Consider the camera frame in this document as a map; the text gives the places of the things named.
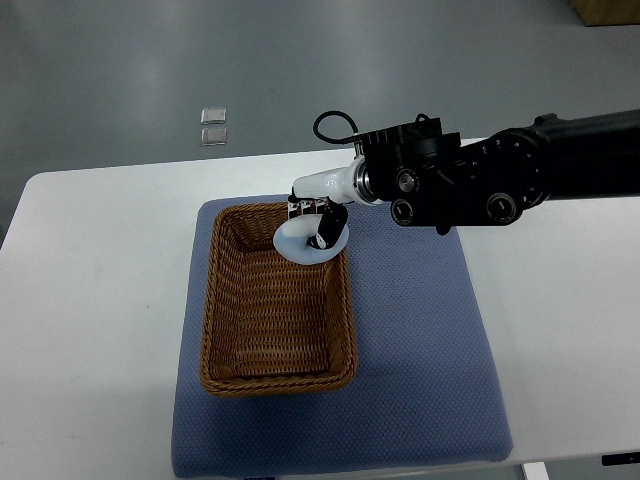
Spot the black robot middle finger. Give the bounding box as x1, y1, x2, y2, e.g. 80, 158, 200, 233
300, 199, 313, 215

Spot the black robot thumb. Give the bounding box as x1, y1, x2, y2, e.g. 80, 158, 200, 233
308, 203, 348, 249

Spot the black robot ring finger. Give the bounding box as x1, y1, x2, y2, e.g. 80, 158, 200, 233
287, 195, 301, 220

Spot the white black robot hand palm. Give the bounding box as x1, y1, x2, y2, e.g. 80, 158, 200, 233
292, 168, 360, 204

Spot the light blue plush toy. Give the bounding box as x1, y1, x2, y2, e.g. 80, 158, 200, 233
273, 214, 349, 265

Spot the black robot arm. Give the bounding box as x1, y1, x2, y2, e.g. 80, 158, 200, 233
282, 110, 639, 250

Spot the brown wicker basket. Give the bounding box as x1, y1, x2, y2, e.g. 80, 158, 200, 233
199, 203, 358, 397

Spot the blue textured mat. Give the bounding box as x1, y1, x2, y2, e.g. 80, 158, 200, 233
172, 199, 512, 478

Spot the white table leg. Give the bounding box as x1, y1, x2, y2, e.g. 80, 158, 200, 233
521, 462, 550, 480

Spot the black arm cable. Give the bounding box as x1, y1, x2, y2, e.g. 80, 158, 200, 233
312, 110, 362, 147

